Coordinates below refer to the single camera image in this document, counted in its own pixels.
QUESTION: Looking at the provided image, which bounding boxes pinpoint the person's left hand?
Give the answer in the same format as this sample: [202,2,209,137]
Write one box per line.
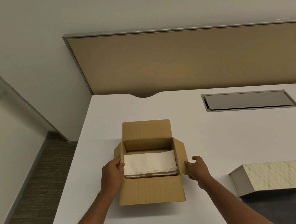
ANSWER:
[97,155,129,198]

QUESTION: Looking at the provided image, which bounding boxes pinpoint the person's right hand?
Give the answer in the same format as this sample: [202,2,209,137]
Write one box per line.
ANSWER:
[183,154,213,192]

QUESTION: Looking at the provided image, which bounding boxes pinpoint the brown cardboard box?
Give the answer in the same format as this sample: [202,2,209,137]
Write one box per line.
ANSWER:
[109,115,194,210]

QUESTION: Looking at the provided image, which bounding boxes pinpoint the person's right forearm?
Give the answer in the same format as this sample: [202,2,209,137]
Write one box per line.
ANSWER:
[197,168,278,224]

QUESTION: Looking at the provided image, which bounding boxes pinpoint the stack of white paper napkins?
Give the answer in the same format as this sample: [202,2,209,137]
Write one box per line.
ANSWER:
[121,147,179,182]

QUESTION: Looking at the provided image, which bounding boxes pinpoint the leaf-patterned cream box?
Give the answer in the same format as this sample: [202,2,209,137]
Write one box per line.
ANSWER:
[227,157,296,200]

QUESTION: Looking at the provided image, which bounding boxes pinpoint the dark grey mat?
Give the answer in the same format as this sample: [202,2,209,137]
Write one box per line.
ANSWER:
[240,187,296,224]

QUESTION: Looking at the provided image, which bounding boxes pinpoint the beige metal-framed desk partition panel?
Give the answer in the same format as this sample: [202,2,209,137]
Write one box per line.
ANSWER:
[62,3,296,115]

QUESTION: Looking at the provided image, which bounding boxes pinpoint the grey desk cable hatch lid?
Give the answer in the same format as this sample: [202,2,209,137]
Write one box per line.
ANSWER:
[200,82,296,120]

